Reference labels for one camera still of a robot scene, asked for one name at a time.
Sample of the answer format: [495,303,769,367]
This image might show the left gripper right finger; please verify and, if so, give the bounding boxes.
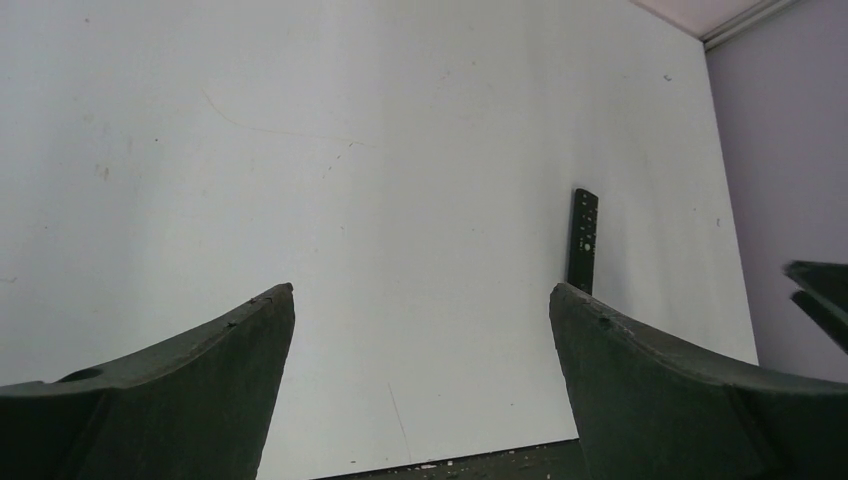
[549,283,847,479]

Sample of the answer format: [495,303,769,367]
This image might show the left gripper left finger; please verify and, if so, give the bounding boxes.
[1,283,295,479]

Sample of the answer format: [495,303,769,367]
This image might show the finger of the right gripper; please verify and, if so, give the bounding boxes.
[784,261,847,352]

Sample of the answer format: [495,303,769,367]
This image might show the black remote control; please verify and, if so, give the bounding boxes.
[566,188,599,295]

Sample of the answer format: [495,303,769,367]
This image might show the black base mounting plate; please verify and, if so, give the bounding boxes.
[330,439,591,480]

